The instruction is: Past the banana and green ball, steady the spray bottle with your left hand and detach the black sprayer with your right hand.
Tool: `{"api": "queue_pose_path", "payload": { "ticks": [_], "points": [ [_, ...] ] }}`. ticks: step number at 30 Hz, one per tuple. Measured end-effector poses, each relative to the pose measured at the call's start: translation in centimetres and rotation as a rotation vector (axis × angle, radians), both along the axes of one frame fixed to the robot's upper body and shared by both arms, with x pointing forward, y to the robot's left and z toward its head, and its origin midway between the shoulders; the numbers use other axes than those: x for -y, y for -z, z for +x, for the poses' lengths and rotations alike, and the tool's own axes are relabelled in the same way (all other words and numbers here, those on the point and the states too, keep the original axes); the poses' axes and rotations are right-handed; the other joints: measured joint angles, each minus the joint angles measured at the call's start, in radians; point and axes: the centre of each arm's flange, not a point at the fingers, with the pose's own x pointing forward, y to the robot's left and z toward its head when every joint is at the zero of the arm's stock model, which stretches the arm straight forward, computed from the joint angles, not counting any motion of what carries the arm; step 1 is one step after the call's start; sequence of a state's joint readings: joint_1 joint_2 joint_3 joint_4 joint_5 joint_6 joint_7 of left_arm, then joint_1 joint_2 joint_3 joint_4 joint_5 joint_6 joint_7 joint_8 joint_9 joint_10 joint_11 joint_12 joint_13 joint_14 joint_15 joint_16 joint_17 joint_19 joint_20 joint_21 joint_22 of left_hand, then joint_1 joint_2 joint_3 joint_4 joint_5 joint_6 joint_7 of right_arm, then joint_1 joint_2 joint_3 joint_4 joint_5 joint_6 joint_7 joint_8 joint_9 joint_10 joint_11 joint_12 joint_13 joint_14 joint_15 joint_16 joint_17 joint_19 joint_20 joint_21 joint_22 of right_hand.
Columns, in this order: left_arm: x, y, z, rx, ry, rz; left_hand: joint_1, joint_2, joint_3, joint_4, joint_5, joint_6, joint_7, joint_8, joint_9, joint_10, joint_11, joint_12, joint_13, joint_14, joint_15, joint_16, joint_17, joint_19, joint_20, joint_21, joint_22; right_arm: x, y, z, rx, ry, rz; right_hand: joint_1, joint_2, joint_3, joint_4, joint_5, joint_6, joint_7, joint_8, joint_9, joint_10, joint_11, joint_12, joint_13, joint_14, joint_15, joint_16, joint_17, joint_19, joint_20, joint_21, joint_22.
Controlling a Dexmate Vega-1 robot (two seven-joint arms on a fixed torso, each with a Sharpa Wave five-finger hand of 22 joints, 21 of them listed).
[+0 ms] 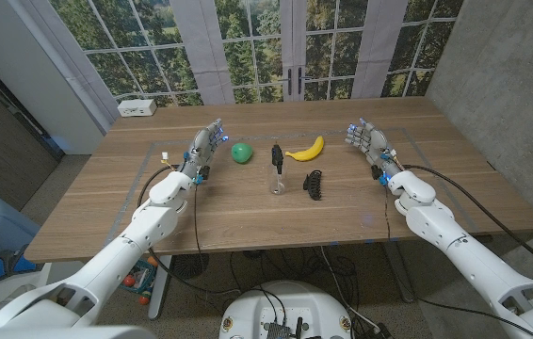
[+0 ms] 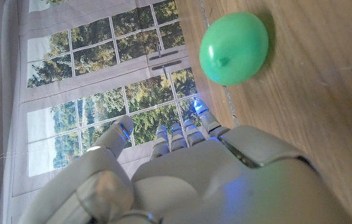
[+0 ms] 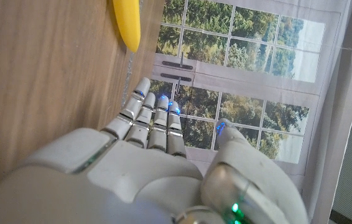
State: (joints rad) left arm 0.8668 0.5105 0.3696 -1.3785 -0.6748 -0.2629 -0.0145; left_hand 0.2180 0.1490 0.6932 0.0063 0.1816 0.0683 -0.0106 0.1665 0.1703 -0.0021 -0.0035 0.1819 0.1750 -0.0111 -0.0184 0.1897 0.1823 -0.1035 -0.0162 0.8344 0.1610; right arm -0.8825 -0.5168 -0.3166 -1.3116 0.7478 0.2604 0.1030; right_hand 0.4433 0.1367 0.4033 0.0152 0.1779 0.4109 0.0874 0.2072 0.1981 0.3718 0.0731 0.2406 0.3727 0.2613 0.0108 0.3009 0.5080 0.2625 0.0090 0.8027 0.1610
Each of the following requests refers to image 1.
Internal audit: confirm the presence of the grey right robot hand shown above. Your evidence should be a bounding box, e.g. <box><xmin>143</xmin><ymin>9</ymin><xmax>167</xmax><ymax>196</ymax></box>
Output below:
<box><xmin>344</xmin><ymin>117</ymin><xmax>402</xmax><ymax>177</ymax></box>

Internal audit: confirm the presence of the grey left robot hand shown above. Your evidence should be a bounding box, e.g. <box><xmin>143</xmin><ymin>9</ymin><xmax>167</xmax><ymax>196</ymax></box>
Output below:
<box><xmin>181</xmin><ymin>118</ymin><xmax>230</xmax><ymax>177</ymax></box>

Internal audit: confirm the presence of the clear plastic spray bottle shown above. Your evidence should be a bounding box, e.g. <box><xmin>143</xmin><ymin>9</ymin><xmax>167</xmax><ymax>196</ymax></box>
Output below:
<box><xmin>268</xmin><ymin>162</ymin><xmax>287</xmax><ymax>196</ymax></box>

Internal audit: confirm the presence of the green ball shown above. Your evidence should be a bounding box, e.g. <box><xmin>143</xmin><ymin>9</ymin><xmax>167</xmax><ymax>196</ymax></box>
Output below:
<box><xmin>230</xmin><ymin>142</ymin><xmax>254</xmax><ymax>165</ymax></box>

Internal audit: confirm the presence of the yellow banana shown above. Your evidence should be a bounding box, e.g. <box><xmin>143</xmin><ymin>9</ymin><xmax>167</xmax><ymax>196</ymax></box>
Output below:
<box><xmin>284</xmin><ymin>135</ymin><xmax>326</xmax><ymax>163</ymax></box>

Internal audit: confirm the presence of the black hair claw clip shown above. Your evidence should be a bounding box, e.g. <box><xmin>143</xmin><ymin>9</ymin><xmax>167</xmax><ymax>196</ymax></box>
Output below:
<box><xmin>301</xmin><ymin>169</ymin><xmax>324</xmax><ymax>202</ymax></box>

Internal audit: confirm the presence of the white power outlet box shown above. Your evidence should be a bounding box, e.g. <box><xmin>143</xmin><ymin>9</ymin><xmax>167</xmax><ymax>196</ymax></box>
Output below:
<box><xmin>116</xmin><ymin>98</ymin><xmax>158</xmax><ymax>118</ymax></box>

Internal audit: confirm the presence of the printed window garden backdrop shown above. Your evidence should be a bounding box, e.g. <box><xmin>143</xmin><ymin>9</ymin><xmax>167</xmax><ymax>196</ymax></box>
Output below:
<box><xmin>47</xmin><ymin>0</ymin><xmax>465</xmax><ymax>107</ymax></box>

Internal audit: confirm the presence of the black floor fan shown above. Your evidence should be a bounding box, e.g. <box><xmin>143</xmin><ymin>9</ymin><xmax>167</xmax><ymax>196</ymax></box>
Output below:
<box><xmin>170</xmin><ymin>252</ymin><xmax>210</xmax><ymax>280</ymax></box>

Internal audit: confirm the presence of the metal table leg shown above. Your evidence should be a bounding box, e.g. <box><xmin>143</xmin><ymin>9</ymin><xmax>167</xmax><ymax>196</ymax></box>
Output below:
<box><xmin>147</xmin><ymin>254</ymin><xmax>173</xmax><ymax>321</ymax></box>
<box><xmin>386</xmin><ymin>242</ymin><xmax>416</xmax><ymax>303</ymax></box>

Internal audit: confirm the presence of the teal toy basket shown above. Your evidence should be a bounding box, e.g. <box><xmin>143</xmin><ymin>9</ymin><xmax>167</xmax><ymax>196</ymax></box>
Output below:
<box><xmin>118</xmin><ymin>256</ymin><xmax>159</xmax><ymax>298</ymax></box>

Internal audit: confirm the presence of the white robot torso base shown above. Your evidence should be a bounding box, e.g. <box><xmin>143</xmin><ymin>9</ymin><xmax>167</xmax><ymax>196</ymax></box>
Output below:
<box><xmin>218</xmin><ymin>280</ymin><xmax>354</xmax><ymax>339</ymax></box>

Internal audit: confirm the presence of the white storage box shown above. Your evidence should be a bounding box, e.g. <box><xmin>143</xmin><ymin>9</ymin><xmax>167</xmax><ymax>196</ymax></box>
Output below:
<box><xmin>0</xmin><ymin>262</ymin><xmax>54</xmax><ymax>315</ymax></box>

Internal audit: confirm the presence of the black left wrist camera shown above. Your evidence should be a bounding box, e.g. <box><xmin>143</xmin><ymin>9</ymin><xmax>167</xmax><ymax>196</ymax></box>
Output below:
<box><xmin>193</xmin><ymin>165</ymin><xmax>211</xmax><ymax>186</ymax></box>

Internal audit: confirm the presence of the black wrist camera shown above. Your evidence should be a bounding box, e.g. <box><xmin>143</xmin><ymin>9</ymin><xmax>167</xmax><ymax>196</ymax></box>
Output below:
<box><xmin>370</xmin><ymin>164</ymin><xmax>390</xmax><ymax>186</ymax></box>
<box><xmin>193</xmin><ymin>165</ymin><xmax>211</xmax><ymax>186</ymax></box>

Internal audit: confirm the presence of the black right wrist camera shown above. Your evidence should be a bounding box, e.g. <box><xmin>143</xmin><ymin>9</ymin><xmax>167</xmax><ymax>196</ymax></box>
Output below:
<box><xmin>370</xmin><ymin>164</ymin><xmax>390</xmax><ymax>186</ymax></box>

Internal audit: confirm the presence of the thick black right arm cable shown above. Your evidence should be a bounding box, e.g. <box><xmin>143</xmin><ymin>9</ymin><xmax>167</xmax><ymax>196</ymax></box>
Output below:
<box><xmin>402</xmin><ymin>163</ymin><xmax>533</xmax><ymax>283</ymax></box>

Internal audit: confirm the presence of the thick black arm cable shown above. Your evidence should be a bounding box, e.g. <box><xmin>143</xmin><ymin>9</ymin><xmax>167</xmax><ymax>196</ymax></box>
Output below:
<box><xmin>137</xmin><ymin>164</ymin><xmax>244</xmax><ymax>296</ymax></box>
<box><xmin>402</xmin><ymin>163</ymin><xmax>533</xmax><ymax>283</ymax></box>

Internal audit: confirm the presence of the thin black left wrist cable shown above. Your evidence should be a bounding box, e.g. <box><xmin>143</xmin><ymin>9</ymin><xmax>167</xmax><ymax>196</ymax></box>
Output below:
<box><xmin>192</xmin><ymin>184</ymin><xmax>207</xmax><ymax>272</ymax></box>

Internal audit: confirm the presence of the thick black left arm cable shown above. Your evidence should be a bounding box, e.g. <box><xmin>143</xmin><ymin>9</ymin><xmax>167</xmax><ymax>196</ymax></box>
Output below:
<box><xmin>137</xmin><ymin>164</ymin><xmax>244</xmax><ymax>296</ymax></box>

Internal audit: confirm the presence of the black floor cable tangle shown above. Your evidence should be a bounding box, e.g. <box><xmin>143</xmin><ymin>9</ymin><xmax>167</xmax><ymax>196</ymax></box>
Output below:
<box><xmin>228</xmin><ymin>247</ymin><xmax>360</xmax><ymax>302</ymax></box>

